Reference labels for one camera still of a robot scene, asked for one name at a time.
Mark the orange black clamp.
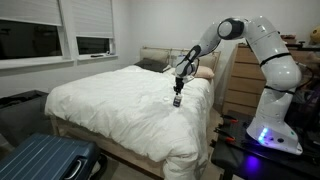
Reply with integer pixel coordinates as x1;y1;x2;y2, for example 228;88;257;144
214;128;235;142
221;115;238;123

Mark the right window with blind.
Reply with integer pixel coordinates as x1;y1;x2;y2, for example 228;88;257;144
71;0;114;58

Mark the pink pillow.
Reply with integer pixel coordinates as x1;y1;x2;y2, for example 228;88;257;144
194;66;214;79

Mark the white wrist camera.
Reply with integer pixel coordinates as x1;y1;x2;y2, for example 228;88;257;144
183;75;194;83

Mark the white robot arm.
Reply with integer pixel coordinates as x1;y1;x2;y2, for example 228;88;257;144
173;16;303;155

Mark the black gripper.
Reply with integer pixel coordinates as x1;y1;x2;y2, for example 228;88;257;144
173;77;184;95

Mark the wooden dresser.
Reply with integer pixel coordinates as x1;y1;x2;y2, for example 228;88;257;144
222;44;265;115

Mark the orange black clamp far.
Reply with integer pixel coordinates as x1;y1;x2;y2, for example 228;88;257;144
221;115;238;123

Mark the black robot table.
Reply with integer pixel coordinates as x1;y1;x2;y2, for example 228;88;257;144
211;111;320;180

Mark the white bed duvet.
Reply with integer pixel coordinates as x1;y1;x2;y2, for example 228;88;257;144
45;65;214;180

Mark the orange black clamp near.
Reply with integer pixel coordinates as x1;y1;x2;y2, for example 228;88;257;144
214;128;235;142

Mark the blue hard suitcase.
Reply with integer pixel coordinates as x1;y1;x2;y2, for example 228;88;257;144
0;133;100;180

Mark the left window with blind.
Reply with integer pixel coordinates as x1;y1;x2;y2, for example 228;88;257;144
0;0;70;70

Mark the window with blind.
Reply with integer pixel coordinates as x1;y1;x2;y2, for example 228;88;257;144
0;0;70;70
71;0;114;58

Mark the dark grey pillow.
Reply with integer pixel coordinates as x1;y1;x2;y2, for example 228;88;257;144
136;58;171;73

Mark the dark storage bin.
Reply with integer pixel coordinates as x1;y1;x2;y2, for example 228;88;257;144
0;90;53;147

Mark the wooden bed frame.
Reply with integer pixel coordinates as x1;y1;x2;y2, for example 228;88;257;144
50;116;164;180

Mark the beige headboard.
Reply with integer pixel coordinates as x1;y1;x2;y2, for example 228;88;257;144
140;46;220;70

